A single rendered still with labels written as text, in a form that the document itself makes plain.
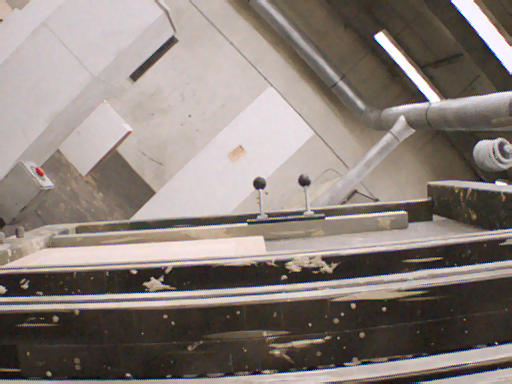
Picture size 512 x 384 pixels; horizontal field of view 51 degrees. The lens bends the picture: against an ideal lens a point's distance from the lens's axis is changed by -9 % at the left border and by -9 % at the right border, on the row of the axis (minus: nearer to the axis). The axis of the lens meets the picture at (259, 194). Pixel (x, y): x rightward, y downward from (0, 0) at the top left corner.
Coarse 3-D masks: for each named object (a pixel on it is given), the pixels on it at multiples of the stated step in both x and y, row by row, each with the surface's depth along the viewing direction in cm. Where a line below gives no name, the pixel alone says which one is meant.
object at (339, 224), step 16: (240, 224) 151; (256, 224) 149; (272, 224) 149; (288, 224) 149; (304, 224) 150; (320, 224) 150; (336, 224) 150; (352, 224) 150; (368, 224) 150; (384, 224) 150; (400, 224) 150; (64, 240) 149; (80, 240) 149; (96, 240) 149; (112, 240) 149; (128, 240) 149; (144, 240) 149; (160, 240) 149; (176, 240) 149; (192, 240) 149
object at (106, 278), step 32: (224, 256) 79; (256, 256) 78; (288, 256) 75; (320, 256) 75; (352, 256) 75; (384, 256) 75; (416, 256) 75; (448, 256) 75; (480, 256) 75; (0, 288) 74; (32, 288) 74; (64, 288) 74; (96, 288) 74; (128, 288) 75; (160, 288) 75; (192, 288) 75; (224, 288) 75
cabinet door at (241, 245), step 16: (208, 240) 140; (224, 240) 138; (240, 240) 136; (256, 240) 134; (32, 256) 128; (48, 256) 128; (64, 256) 128; (80, 256) 127; (96, 256) 125; (112, 256) 124; (128, 256) 123; (144, 256) 122; (160, 256) 121; (176, 256) 120; (192, 256) 118; (208, 256) 117
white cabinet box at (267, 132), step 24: (264, 96) 518; (240, 120) 518; (264, 120) 520; (288, 120) 521; (216, 144) 519; (240, 144) 520; (264, 144) 522; (288, 144) 523; (192, 168) 520; (216, 168) 521; (240, 168) 523; (264, 168) 524; (168, 192) 521; (192, 192) 522; (216, 192) 523; (240, 192) 525; (144, 216) 521; (168, 216) 523
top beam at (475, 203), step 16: (432, 192) 174; (448, 192) 158; (464, 192) 145; (480, 192) 134; (496, 192) 124; (448, 208) 159; (464, 208) 146; (480, 208) 135; (496, 208) 125; (480, 224) 135; (496, 224) 125
